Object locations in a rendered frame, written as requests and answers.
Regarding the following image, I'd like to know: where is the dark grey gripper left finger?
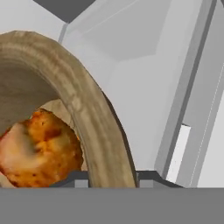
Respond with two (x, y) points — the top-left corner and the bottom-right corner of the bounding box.
(48, 170), (90, 189)

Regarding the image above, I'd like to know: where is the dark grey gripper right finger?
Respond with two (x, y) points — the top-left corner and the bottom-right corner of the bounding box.
(136, 170), (186, 189)

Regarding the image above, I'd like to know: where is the light wooden bowl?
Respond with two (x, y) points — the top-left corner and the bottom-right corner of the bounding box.
(0, 30), (138, 189)

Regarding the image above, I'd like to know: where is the fried chicken drumstick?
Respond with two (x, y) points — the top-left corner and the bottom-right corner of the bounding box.
(0, 108), (84, 188)

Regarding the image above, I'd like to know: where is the white fridge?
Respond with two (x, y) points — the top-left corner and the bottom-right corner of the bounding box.
(0, 0), (224, 189)

